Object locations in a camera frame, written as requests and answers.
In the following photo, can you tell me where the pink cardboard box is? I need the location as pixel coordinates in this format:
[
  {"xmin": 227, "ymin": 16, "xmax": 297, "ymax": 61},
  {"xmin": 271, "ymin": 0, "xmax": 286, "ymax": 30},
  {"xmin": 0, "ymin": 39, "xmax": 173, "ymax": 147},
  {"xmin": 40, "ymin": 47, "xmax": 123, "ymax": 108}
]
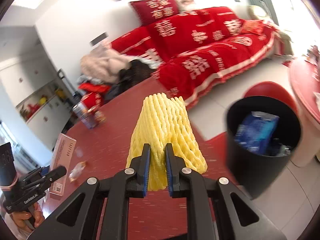
[{"xmin": 49, "ymin": 133, "xmax": 76, "ymax": 196}]

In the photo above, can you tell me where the yellow foam fruit net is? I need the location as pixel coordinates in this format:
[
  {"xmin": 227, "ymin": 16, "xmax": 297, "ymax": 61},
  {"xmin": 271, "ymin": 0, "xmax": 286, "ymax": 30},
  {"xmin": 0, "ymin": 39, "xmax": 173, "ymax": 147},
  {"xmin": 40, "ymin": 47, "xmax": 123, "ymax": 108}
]
[{"xmin": 126, "ymin": 93, "xmax": 208, "ymax": 191}]

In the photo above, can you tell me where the black trash bin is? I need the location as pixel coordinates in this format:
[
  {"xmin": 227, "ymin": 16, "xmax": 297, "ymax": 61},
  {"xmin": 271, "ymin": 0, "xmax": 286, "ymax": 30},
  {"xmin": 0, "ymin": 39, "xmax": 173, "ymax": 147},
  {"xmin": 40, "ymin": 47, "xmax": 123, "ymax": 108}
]
[{"xmin": 226, "ymin": 96, "xmax": 302, "ymax": 199}]

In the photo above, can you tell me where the left hand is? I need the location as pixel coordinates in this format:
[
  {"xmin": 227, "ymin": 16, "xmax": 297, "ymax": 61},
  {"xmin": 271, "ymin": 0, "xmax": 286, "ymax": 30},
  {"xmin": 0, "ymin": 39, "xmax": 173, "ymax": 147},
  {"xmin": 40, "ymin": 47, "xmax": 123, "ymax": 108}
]
[{"xmin": 11, "ymin": 202, "xmax": 45, "ymax": 232}]

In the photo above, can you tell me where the small candy wrapper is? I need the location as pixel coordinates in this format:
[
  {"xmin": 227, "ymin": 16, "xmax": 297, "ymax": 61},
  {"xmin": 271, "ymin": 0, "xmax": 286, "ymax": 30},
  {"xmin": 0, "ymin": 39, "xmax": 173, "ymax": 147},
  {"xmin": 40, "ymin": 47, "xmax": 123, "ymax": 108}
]
[{"xmin": 69, "ymin": 161, "xmax": 87, "ymax": 183}]

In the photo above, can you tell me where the drink can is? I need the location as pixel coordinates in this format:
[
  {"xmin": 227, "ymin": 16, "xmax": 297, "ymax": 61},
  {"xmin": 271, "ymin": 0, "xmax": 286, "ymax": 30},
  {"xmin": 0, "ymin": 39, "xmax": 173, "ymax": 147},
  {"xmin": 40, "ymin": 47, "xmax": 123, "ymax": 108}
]
[{"xmin": 72, "ymin": 102, "xmax": 98, "ymax": 129}]

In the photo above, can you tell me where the blue packet in bin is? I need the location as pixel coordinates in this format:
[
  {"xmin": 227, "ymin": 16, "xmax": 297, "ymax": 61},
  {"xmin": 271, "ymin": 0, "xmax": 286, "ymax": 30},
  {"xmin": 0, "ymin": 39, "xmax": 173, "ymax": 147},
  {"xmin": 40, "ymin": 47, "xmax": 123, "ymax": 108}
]
[{"xmin": 235, "ymin": 111, "xmax": 279, "ymax": 155}]

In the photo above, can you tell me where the pink fluffy clothing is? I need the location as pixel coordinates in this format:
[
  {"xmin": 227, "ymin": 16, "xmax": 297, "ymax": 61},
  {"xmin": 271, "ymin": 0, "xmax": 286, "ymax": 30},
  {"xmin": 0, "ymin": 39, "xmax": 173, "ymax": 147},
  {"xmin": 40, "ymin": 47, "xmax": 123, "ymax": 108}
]
[{"xmin": 80, "ymin": 44, "xmax": 131, "ymax": 84}]

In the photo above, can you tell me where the black clothing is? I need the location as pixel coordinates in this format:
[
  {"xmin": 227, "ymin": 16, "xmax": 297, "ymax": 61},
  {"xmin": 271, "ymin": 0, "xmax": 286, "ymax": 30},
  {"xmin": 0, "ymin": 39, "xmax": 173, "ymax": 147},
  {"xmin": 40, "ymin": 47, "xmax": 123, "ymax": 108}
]
[{"xmin": 104, "ymin": 60, "xmax": 156, "ymax": 103}]

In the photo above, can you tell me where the red round stool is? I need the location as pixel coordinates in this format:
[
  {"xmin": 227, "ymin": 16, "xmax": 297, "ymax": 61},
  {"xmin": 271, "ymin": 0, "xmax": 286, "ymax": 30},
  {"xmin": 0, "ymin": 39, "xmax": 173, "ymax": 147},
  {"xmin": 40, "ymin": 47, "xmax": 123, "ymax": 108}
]
[{"xmin": 243, "ymin": 81, "xmax": 298, "ymax": 114}]

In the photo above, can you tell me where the red covered sofa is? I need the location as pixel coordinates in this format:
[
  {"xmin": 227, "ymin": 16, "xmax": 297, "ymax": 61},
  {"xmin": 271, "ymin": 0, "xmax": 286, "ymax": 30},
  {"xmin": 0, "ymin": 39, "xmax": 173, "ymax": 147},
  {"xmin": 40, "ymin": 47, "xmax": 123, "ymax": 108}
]
[{"xmin": 111, "ymin": 7, "xmax": 281, "ymax": 108}]

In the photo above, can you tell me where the round red coffee table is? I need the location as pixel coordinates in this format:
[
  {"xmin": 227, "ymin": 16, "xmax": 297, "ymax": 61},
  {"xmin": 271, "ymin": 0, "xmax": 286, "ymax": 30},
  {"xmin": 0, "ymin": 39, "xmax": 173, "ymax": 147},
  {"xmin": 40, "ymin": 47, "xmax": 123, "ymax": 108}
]
[{"xmin": 289, "ymin": 57, "xmax": 319, "ymax": 167}]

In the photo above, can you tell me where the beige armchair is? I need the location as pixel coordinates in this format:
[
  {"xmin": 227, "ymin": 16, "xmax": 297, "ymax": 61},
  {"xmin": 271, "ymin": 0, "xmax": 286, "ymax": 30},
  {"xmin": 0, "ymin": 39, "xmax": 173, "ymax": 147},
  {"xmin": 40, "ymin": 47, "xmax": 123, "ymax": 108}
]
[{"xmin": 247, "ymin": 5, "xmax": 294, "ymax": 56}]

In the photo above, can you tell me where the red square pillow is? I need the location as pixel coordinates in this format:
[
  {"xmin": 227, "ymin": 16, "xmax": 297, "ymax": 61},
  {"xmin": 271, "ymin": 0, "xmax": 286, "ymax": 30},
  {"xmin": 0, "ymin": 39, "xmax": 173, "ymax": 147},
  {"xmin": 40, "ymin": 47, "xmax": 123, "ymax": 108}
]
[{"xmin": 130, "ymin": 0, "xmax": 180, "ymax": 26}]

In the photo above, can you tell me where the small red embroidered cushion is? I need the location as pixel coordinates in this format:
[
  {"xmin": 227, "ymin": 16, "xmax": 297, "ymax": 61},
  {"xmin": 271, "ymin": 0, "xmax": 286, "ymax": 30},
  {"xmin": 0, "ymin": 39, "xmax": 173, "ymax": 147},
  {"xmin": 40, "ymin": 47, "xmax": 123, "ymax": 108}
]
[{"xmin": 240, "ymin": 20, "xmax": 265, "ymax": 35}]

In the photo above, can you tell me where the white doll pillow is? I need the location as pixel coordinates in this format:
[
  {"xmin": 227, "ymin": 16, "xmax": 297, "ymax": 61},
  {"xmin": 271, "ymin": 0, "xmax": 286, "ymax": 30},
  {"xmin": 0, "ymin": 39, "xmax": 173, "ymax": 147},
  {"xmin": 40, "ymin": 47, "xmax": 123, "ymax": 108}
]
[{"xmin": 176, "ymin": 0, "xmax": 195, "ymax": 13}]

